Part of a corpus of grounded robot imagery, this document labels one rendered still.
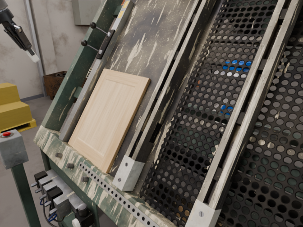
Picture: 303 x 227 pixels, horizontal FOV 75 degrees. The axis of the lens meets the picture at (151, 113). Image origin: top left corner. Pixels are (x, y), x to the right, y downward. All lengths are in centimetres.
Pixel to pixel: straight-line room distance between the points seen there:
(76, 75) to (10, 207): 143
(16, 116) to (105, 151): 278
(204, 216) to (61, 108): 113
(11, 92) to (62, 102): 253
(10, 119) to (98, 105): 261
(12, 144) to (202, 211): 109
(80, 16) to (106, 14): 415
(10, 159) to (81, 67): 70
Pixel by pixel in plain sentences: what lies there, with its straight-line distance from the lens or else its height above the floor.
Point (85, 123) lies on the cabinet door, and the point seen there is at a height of 101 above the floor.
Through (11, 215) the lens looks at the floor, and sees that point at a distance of 229.
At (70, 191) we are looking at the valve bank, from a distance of 115.
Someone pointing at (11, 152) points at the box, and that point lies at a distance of 140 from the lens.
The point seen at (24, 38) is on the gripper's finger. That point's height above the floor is 146.
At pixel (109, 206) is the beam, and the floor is 84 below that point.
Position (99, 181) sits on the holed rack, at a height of 89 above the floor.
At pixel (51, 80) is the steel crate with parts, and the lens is 492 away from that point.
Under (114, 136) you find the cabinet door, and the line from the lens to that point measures 97.
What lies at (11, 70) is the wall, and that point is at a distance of 509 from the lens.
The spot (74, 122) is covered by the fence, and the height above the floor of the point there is 99.
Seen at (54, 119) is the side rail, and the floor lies 94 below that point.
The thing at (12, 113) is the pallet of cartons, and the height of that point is 33.
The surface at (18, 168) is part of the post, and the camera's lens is 149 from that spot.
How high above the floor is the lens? 149
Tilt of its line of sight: 23 degrees down
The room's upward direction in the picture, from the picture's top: 1 degrees clockwise
